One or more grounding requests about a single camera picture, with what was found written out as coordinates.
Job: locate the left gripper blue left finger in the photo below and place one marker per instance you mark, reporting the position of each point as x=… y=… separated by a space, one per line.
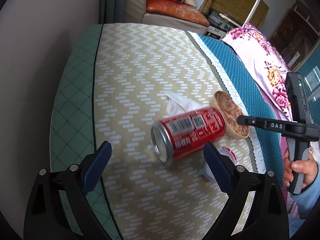
x=93 y=166

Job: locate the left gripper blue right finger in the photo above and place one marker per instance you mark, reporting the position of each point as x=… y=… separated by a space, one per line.
x=225 y=186

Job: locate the white plastic cup lid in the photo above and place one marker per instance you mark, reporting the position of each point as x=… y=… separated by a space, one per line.
x=214 y=168

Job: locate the red soda can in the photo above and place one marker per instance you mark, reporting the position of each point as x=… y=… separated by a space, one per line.
x=179 y=136

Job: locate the brown paper bowl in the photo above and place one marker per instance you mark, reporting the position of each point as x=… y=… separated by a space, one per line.
x=230 y=111

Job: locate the white tissue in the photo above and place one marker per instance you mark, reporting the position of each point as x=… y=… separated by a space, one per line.
x=178 y=104

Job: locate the person's right hand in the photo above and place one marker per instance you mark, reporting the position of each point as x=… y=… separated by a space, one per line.
x=307 y=167

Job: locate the teal wardrobe doors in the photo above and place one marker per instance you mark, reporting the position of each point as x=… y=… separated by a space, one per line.
x=311 y=79

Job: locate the floral pink quilt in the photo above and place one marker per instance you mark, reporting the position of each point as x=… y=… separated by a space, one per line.
x=264 y=64

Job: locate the patterned bed mattress cover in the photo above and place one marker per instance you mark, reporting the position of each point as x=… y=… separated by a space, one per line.
x=113 y=88

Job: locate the white vertical pole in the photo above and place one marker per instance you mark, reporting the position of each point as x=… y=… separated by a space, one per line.
x=251 y=13

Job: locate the yellow patterned curtain cloth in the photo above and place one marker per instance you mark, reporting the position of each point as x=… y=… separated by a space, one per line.
x=235 y=2

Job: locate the cream sofa chair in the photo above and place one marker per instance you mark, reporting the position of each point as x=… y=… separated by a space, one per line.
x=135 y=12

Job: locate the grey window curtain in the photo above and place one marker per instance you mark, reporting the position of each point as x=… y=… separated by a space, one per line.
x=111 y=11

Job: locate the orange seat cushion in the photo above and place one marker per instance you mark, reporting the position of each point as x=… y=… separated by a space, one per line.
x=176 y=10

